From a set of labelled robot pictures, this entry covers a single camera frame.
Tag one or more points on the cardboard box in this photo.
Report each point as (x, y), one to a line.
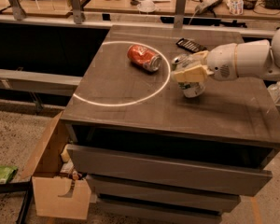
(55, 195)

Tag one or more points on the grey metal bracket right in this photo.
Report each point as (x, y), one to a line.
(179, 13)

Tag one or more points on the crushed silver green 7up can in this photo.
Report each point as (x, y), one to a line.
(187, 71)

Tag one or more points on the grey metal bracket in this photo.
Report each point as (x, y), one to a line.
(17, 10)
(179, 13)
(78, 15)

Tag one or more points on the white bowl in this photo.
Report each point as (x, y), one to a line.
(146, 6)

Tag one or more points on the green snack bag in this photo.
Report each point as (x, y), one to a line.
(7, 173)

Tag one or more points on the grey metal bracket middle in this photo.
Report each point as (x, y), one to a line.
(78, 15)

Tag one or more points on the grey power strip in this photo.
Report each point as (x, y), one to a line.
(204, 5)

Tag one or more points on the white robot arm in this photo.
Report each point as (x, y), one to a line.
(259, 59)

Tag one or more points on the white striped packet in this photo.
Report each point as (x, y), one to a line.
(235, 7)

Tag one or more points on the black remote control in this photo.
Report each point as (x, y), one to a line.
(190, 45)

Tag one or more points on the grey metal bracket left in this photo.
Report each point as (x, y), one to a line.
(17, 10)

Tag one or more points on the grey drawer cabinet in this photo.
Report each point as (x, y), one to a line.
(148, 151)

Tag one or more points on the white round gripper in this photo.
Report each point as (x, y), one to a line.
(221, 62)

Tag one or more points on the black mesh cup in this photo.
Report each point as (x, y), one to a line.
(249, 4)

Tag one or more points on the red orange soda can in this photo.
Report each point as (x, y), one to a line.
(144, 57)

